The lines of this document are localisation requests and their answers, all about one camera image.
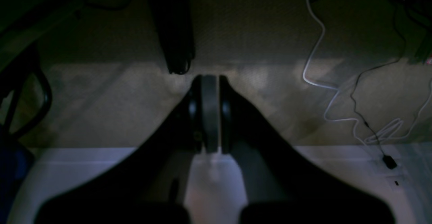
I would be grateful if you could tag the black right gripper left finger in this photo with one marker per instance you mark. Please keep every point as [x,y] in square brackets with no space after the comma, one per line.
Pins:
[146,187]

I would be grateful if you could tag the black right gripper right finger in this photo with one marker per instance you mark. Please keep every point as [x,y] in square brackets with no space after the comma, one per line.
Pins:
[281,185]

